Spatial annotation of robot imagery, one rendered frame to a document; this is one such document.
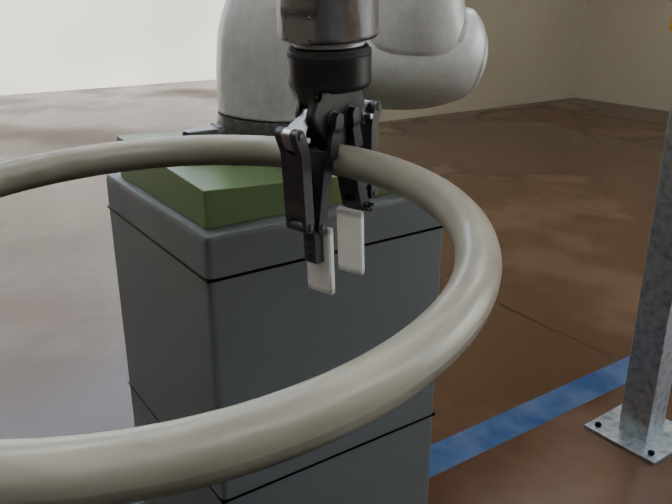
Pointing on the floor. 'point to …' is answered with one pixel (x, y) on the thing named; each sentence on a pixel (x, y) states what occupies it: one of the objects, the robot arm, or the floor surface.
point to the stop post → (649, 342)
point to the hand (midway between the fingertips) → (335, 251)
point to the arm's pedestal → (273, 336)
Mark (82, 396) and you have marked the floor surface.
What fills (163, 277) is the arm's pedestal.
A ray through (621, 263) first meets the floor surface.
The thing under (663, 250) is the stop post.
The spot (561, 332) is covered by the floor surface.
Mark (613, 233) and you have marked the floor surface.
